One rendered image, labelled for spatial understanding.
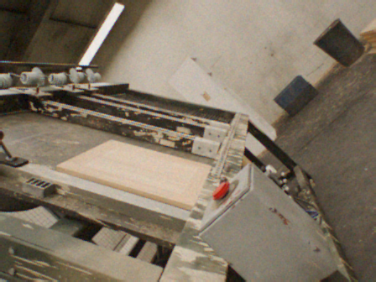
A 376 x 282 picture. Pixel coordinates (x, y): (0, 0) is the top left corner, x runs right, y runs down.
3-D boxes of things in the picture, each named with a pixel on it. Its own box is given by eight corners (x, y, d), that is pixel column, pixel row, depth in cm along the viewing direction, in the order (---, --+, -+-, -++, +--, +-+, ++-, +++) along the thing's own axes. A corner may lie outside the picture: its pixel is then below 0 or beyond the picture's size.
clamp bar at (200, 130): (222, 143, 159) (232, 104, 153) (49, 101, 181) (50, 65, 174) (224, 139, 169) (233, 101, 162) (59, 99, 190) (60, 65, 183)
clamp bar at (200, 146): (215, 160, 130) (226, 112, 123) (8, 107, 151) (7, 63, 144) (217, 154, 139) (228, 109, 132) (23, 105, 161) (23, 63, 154)
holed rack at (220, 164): (219, 179, 98) (219, 177, 97) (211, 176, 98) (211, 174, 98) (241, 112, 253) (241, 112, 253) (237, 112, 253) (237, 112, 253)
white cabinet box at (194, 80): (276, 138, 459) (188, 56, 462) (252, 160, 481) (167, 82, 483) (275, 129, 516) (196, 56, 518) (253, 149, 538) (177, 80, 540)
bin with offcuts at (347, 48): (374, 44, 408) (342, 14, 408) (345, 70, 427) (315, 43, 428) (362, 45, 455) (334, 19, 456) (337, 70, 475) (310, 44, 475)
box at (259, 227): (344, 274, 38) (249, 185, 38) (279, 314, 42) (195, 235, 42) (324, 227, 49) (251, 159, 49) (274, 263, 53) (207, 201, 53)
